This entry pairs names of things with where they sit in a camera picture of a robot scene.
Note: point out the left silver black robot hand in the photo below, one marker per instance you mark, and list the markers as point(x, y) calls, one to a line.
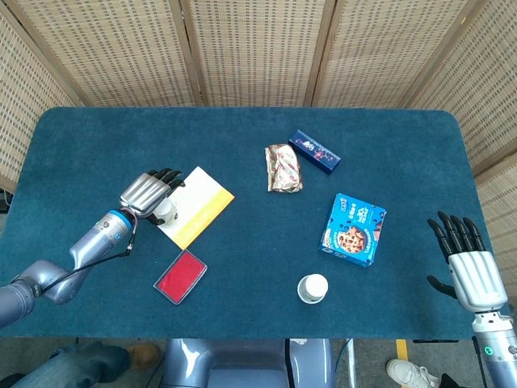
point(142, 194)

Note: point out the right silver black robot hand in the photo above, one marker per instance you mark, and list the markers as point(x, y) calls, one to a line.
point(476, 275)

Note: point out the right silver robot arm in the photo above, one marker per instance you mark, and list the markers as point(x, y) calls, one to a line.
point(498, 351)

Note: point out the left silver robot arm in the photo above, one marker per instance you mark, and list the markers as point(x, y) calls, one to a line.
point(89, 246)

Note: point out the white yellow Lexicon book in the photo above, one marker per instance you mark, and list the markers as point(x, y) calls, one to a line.
point(202, 202)

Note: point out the red clear plastic case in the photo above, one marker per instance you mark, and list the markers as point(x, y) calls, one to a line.
point(181, 277)

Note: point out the blue carpet table cover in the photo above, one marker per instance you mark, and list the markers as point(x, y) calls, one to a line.
point(250, 226)

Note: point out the white sneaker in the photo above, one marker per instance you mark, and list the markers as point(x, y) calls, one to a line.
point(410, 374)

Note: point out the blue cookie box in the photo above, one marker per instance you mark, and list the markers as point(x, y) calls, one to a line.
point(352, 230)

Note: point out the crumpled gold snack bag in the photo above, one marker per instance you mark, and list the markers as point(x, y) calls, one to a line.
point(283, 167)

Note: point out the grey metal table leg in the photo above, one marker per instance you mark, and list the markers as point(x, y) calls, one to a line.
point(350, 363)

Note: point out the brown shoe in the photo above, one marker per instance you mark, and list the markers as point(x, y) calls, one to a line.
point(144, 355)

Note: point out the dark blue slim box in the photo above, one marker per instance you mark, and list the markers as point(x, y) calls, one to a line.
point(315, 151)

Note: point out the woven bamboo folding screen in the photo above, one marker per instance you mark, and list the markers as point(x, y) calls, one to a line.
point(258, 48)

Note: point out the blue jeans leg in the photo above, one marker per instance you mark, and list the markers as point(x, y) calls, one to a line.
point(68, 365)

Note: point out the grey robot torso base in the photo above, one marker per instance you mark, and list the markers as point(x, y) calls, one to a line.
point(242, 363)

